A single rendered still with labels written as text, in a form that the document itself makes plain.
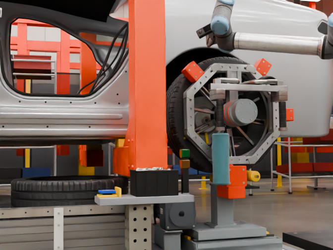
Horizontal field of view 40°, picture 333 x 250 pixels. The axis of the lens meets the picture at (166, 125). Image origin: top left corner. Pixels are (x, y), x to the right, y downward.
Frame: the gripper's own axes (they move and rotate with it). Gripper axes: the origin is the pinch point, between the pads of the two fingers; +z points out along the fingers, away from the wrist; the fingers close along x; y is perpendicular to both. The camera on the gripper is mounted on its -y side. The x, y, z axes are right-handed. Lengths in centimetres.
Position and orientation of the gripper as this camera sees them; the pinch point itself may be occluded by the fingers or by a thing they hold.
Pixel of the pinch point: (207, 45)
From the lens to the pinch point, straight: 269.0
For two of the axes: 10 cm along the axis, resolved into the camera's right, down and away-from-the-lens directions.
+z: -1.5, 5.1, 8.4
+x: -3.3, -8.3, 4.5
